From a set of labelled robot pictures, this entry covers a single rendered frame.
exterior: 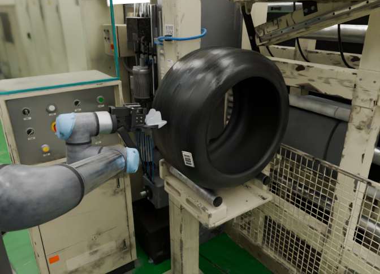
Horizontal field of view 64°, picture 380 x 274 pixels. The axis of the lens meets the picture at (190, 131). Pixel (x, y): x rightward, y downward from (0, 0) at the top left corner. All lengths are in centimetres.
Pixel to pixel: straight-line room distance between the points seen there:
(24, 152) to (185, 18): 98
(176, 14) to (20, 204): 100
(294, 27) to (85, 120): 92
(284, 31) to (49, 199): 115
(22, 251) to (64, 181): 205
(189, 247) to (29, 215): 138
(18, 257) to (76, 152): 171
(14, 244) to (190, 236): 142
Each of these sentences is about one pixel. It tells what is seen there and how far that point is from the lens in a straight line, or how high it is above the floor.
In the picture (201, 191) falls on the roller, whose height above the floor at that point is 91.
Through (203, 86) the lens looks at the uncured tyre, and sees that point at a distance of 104.
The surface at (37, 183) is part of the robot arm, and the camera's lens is 58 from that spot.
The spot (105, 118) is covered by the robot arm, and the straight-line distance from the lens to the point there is 96.
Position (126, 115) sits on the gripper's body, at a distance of 100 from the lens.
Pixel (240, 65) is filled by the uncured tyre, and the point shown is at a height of 142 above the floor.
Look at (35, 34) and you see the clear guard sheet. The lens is 152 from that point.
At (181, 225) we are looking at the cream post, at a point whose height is 52.
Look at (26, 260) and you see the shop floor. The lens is 255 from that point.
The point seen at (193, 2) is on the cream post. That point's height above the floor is 163.
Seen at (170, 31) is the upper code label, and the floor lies 152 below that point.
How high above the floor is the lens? 160
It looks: 22 degrees down
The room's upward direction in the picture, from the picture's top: straight up
